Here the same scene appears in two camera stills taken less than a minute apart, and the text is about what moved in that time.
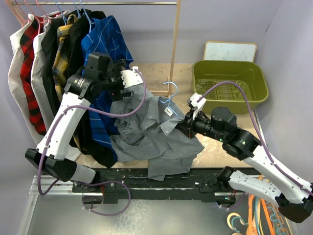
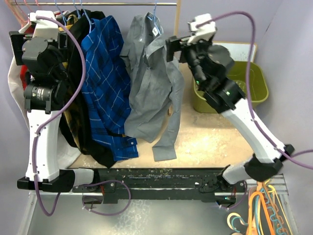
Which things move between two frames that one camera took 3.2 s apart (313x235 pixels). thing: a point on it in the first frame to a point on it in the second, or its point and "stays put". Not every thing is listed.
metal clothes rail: (94, 3) stays put
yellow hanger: (259, 220) stays put
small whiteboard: (235, 51) stays put
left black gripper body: (116, 83) to (53, 43)
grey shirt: (153, 134) to (156, 85)
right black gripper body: (191, 129) to (193, 53)
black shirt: (87, 144) stays put
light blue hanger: (168, 100) to (156, 21)
